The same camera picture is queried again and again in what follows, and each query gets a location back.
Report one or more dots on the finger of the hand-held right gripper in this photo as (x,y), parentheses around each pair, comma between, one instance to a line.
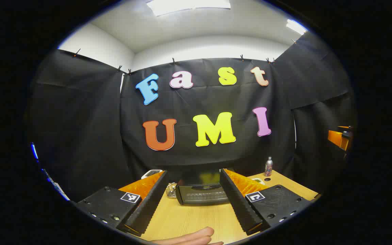
(338,137)

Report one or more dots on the large ceiling light panel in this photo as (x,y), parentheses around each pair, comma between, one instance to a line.
(189,6)

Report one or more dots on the black backdrop cloth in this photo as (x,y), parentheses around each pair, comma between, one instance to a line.
(80,119)

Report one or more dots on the silver drink bottle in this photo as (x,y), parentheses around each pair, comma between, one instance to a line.
(268,167)

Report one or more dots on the black electric oven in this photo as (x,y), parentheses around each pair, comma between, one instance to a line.
(199,195)

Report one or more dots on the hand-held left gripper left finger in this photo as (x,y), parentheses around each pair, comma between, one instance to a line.
(148,204)

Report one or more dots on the white compartment snack tray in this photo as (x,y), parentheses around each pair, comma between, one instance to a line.
(259,180)

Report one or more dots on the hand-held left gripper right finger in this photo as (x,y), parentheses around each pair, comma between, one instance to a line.
(238,204)

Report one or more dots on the computer monitor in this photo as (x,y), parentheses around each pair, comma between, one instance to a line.
(33,151)

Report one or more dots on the metal mesh pen holder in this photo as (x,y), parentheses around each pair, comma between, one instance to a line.
(171,191)

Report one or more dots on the white toaster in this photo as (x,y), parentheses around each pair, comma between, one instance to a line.
(150,174)

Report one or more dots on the small ceiling light panel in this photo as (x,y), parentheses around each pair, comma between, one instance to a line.
(296,26)

